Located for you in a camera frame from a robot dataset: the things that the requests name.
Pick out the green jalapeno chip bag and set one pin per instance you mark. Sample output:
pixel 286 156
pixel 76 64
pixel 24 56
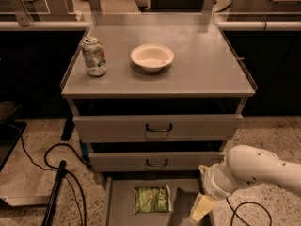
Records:
pixel 152 199

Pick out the dark equipment at left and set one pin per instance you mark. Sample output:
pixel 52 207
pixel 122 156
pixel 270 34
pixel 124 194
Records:
pixel 10 129

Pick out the bottom open grey drawer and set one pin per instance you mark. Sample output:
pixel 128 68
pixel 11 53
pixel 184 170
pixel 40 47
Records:
pixel 120 194

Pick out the black bar on floor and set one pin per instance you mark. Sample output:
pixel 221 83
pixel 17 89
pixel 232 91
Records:
pixel 50 210

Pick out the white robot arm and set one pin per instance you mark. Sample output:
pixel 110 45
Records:
pixel 243 166

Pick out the middle grey drawer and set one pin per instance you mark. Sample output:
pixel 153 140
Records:
pixel 167 161

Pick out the top grey drawer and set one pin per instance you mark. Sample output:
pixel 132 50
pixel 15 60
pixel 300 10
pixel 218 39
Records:
pixel 153 128

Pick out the crushed soda can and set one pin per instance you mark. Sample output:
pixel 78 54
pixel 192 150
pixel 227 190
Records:
pixel 93 54

